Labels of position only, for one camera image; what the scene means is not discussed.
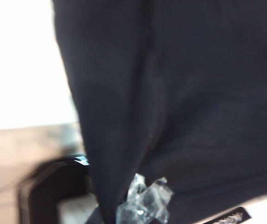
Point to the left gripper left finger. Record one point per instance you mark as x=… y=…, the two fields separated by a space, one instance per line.
x=133 y=193

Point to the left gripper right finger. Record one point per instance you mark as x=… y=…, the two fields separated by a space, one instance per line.
x=154 y=200

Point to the black curved housing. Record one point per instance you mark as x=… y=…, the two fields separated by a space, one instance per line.
x=49 y=182

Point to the black T-shirt with green logo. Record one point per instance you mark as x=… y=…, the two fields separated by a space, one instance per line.
x=170 y=93

